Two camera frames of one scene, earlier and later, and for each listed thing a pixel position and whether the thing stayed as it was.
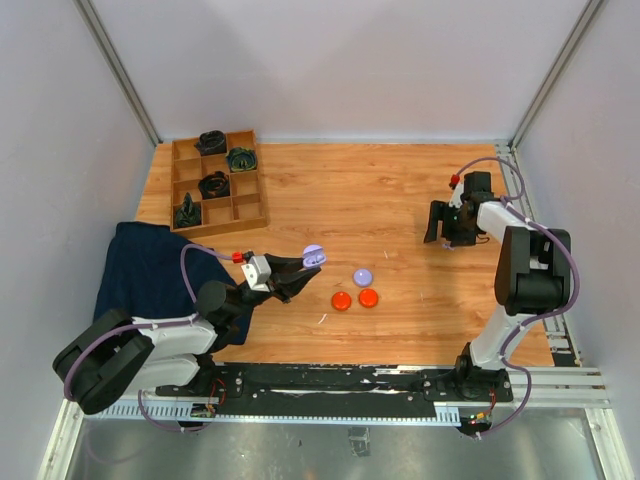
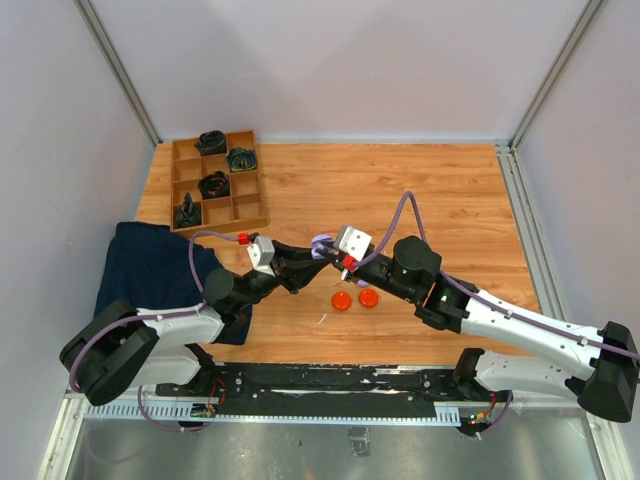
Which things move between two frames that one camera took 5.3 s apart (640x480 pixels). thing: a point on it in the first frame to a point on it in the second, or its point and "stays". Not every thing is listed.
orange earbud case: (341, 301) stays
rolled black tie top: (211, 142) stays
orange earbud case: (368, 298) stays
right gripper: (440, 211) to (336, 259)
